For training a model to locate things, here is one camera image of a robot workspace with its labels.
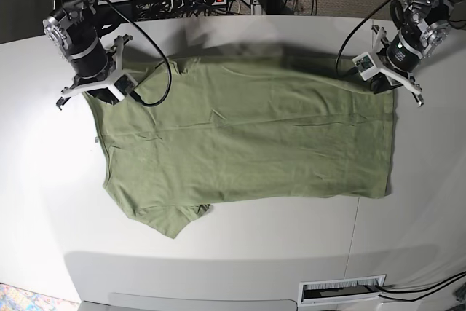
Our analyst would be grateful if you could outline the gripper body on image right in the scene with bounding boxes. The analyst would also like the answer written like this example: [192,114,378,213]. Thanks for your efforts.
[370,25,424,107]

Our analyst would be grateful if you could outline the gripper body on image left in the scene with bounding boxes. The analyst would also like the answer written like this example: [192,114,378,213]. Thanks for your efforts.
[56,34,135,109]

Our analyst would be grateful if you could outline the green T-shirt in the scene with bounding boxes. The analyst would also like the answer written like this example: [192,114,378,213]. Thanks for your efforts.
[86,57,395,238]

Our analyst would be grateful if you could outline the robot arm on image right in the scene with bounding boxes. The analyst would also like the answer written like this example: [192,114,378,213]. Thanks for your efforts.
[348,0,465,106]

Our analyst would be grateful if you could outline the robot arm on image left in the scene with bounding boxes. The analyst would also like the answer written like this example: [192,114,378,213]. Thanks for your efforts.
[43,0,138,109]

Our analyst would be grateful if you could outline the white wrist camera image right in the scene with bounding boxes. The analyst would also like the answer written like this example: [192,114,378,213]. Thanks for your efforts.
[352,52,382,82]

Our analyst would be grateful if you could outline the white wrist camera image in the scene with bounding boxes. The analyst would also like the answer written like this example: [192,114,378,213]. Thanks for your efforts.
[352,52,382,82]
[110,74,139,102]

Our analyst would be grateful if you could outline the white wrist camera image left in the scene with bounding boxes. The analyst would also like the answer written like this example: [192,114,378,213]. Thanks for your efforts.
[110,74,139,102]

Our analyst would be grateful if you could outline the black camera cable image right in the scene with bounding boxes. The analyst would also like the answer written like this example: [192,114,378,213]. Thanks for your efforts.
[334,0,427,81]

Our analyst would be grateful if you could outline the black camera cable image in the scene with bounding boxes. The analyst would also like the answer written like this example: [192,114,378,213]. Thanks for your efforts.
[104,0,173,108]
[334,0,427,81]

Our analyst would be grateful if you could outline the black camera cable image left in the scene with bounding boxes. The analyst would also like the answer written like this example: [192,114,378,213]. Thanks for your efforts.
[104,0,173,108]

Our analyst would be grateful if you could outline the black power strip red switch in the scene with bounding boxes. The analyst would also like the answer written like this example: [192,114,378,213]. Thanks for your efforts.
[171,0,229,9]

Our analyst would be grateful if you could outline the black cables at table edge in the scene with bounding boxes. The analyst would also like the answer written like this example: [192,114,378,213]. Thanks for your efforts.
[378,273,466,303]

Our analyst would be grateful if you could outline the white cable grommet tray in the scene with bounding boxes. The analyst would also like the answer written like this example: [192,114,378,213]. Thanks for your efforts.
[298,275,386,307]

